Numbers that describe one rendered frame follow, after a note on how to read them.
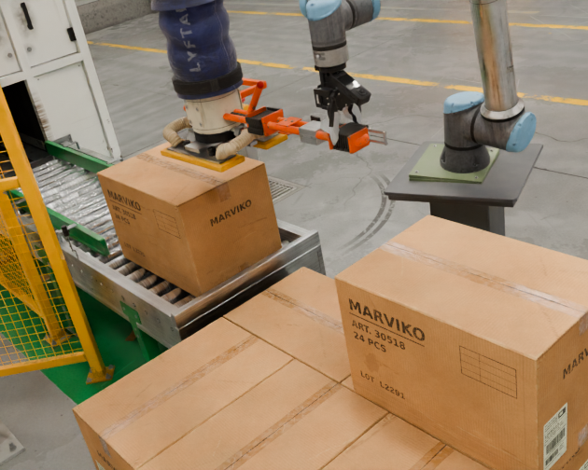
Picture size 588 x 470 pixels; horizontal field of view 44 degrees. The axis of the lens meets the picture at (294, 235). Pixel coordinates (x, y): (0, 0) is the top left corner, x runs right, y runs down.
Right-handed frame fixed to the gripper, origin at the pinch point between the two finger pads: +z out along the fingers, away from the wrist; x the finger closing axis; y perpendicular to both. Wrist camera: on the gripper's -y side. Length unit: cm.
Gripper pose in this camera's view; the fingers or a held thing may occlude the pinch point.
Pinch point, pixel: (348, 135)
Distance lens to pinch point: 200.4
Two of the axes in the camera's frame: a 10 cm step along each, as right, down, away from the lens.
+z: 1.7, 8.7, 4.6
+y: -6.7, -2.4, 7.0
